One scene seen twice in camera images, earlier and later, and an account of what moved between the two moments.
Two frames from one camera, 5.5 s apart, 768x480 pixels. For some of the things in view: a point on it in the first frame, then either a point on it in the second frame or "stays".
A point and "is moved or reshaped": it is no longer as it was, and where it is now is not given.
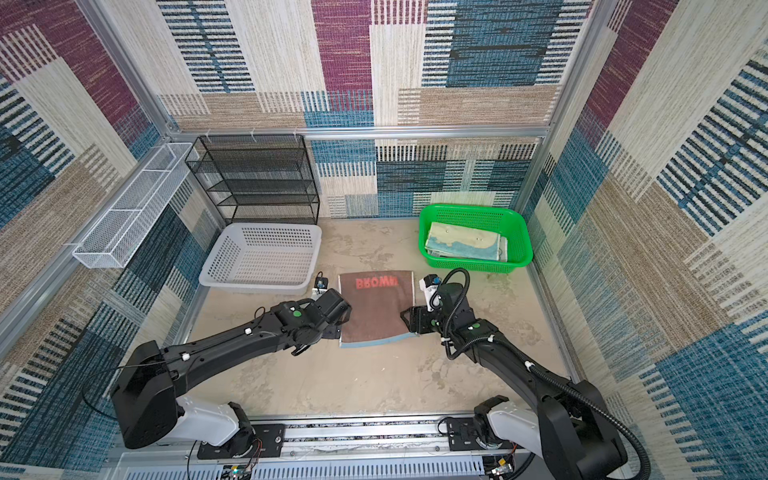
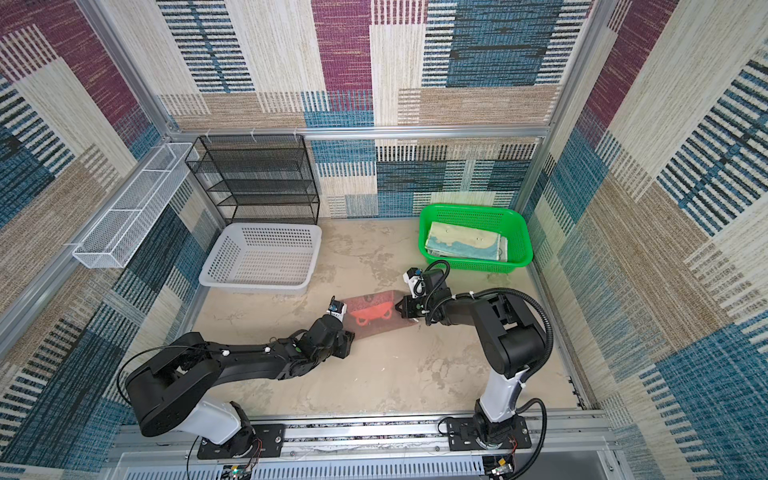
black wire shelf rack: x=257 y=178 stays
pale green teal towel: x=465 y=241 stays
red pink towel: x=376 y=300 is moved or reshaped
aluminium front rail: x=405 y=445 stays
